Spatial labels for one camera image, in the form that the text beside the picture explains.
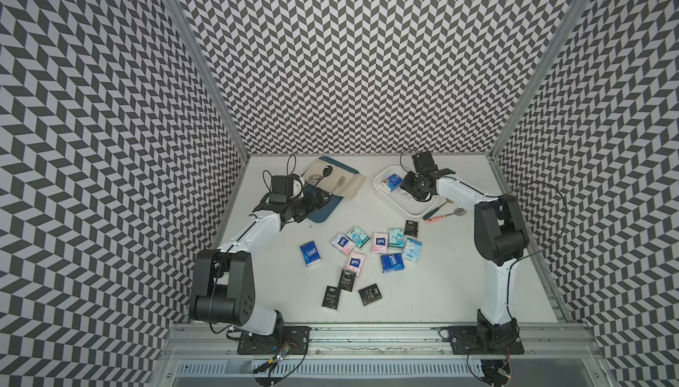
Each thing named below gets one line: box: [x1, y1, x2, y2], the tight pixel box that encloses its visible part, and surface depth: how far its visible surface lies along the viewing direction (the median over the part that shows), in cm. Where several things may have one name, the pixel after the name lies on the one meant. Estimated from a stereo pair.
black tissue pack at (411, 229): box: [404, 220, 419, 239], surface depth 95 cm
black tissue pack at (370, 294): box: [358, 283, 382, 306], surface depth 81 cm
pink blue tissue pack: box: [330, 232, 356, 256], surface depth 91 cm
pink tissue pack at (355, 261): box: [346, 250, 367, 277], surface depth 86 cm
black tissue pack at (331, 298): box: [321, 285, 339, 311], surface depth 80 cm
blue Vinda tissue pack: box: [386, 173, 404, 192], surface depth 109 cm
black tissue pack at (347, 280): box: [337, 268, 357, 293], surface depth 82 cm
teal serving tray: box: [307, 156, 360, 223], surface depth 102 cm
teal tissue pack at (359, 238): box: [346, 226, 371, 251], surface depth 92 cm
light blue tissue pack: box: [401, 237, 423, 263], surface depth 90 cm
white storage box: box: [373, 165, 439, 219], surface depth 106 cm
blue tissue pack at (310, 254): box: [299, 240, 322, 267], surface depth 88 cm
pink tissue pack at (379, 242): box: [372, 231, 389, 254], surface depth 91 cm
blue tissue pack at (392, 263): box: [380, 252, 405, 274], surface depth 86 cm
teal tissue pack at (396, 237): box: [388, 227, 405, 249], surface depth 93 cm
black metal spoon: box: [313, 164, 334, 188], surface depth 114 cm
